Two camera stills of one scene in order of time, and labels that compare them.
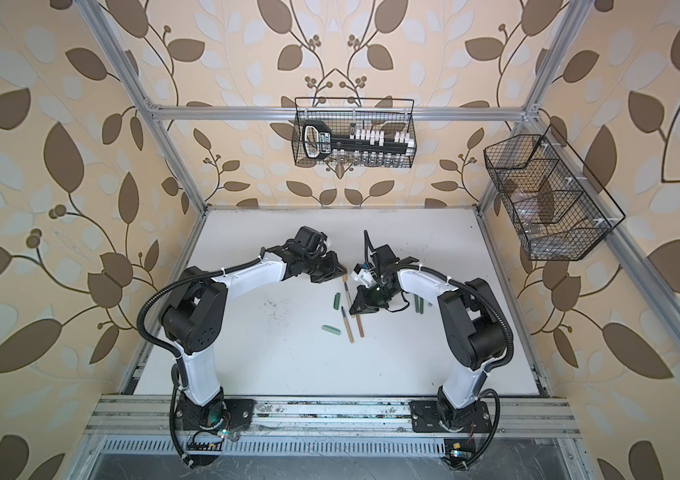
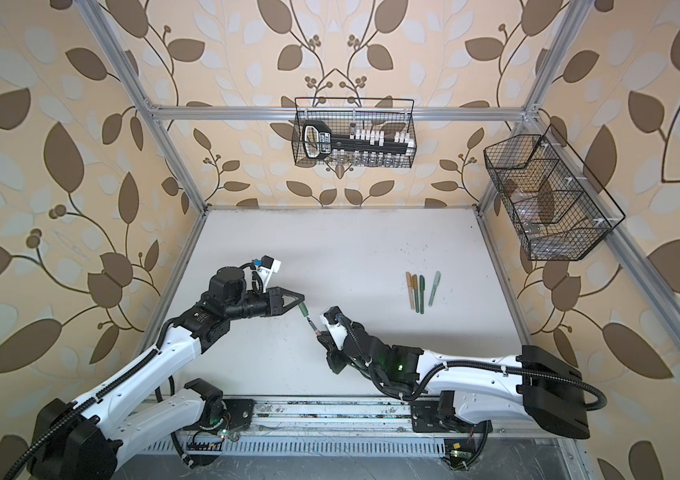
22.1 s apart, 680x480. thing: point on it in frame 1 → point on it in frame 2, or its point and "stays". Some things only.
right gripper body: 377,295 → 339,359
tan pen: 348,294 → 410,285
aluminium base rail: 159,417 stays
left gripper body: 320,266 → 256,304
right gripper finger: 365,310 → 326,341
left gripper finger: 339,269 → 284,291
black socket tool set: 318,141 stays
